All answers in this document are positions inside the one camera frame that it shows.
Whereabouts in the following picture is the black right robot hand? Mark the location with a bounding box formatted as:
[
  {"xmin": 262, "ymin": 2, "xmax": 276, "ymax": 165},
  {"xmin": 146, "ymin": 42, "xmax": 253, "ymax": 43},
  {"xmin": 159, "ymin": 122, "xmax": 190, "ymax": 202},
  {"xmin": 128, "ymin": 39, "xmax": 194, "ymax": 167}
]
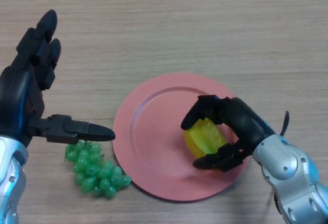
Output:
[{"xmin": 180, "ymin": 95, "xmax": 277, "ymax": 173}]

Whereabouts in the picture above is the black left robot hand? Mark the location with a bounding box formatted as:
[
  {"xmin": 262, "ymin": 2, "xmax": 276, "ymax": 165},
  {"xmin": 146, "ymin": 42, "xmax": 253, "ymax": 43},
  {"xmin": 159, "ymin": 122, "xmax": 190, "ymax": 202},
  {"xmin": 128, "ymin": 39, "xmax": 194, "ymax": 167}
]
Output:
[{"xmin": 0, "ymin": 9, "xmax": 115, "ymax": 148}]

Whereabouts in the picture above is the yellow starfruit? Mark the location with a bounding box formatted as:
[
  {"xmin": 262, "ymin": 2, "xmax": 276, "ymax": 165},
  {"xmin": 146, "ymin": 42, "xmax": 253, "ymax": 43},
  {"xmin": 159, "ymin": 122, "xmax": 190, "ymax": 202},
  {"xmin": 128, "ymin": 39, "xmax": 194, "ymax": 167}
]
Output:
[{"xmin": 183, "ymin": 118, "xmax": 228, "ymax": 158}]

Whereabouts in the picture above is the pink round plate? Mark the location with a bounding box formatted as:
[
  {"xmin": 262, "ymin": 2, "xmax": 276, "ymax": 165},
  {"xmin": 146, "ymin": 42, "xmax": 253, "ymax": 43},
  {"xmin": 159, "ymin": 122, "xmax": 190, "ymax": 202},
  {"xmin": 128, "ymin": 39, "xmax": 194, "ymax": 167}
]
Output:
[{"xmin": 112, "ymin": 72, "xmax": 251, "ymax": 203}]

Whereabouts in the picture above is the green grape bunch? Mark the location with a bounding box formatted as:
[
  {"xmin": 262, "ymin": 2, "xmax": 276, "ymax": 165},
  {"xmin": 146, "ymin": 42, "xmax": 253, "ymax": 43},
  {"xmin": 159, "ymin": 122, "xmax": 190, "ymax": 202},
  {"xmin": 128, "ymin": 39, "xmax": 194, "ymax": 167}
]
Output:
[{"xmin": 64, "ymin": 140, "xmax": 132, "ymax": 199}]

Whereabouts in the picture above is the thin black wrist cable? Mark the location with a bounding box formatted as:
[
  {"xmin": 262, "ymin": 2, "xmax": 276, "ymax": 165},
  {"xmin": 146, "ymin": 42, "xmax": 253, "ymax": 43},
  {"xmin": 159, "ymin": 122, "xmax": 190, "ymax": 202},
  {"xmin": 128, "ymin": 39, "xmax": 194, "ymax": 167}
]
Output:
[{"xmin": 280, "ymin": 110, "xmax": 291, "ymax": 136}]

